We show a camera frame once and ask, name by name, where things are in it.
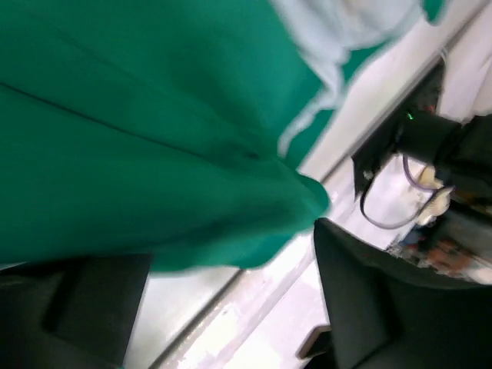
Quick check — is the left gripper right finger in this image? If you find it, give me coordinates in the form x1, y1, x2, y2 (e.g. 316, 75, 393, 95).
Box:
314, 218, 491, 368

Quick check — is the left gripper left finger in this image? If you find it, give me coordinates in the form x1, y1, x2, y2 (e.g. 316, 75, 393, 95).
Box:
1, 254, 152, 368

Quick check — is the green jacket with white lining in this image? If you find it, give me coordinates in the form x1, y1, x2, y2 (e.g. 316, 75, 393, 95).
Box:
1, 1, 445, 271

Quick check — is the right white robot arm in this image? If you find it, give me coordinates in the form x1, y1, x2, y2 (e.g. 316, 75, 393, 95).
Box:
397, 111, 491, 205

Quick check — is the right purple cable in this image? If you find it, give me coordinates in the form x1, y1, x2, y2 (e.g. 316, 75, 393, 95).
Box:
359, 151, 457, 231

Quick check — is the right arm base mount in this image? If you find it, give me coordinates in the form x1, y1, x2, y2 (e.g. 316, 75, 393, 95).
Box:
351, 60, 445, 195

